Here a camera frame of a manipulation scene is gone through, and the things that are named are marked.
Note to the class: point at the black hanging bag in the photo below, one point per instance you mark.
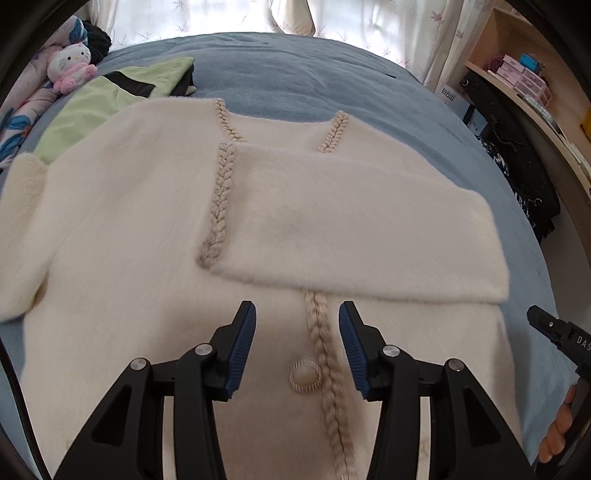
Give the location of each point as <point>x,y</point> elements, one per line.
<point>521,166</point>

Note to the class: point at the dark bundled clothes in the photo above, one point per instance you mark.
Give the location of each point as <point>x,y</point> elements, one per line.
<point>98,41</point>

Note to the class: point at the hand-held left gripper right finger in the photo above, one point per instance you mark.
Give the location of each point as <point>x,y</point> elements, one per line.
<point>352,344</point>

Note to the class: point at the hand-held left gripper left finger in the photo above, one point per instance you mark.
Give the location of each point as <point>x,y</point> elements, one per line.
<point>242,339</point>

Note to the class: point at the floral pillow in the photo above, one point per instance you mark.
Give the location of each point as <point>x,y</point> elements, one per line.
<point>18,115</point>

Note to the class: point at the small teal box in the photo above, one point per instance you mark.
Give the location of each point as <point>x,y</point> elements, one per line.
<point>531,62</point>

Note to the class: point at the white patterned curtain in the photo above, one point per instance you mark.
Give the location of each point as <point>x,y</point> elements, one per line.
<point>258,18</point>

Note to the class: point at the blue bed sheet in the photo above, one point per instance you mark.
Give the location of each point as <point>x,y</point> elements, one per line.
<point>295,74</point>

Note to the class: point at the stack of pink boxes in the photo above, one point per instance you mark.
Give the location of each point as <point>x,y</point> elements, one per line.
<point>519,76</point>

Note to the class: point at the person's right hand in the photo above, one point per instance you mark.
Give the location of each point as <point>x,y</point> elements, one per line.
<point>561,422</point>

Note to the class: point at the white cat plush pink outfit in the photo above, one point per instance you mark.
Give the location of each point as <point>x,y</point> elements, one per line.
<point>71,64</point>

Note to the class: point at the cream fuzzy braided-trim cardigan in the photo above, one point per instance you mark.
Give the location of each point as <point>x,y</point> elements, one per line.
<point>138,221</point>

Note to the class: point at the white labelled box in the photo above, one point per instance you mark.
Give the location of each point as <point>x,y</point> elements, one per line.
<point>450,98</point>

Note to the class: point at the light green garment black trim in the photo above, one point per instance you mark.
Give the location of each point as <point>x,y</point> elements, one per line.
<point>87,106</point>

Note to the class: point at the wooden shelf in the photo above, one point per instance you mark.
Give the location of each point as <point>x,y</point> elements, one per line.
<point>531,92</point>

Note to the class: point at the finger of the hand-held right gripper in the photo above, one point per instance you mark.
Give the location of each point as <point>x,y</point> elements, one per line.
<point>547,325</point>

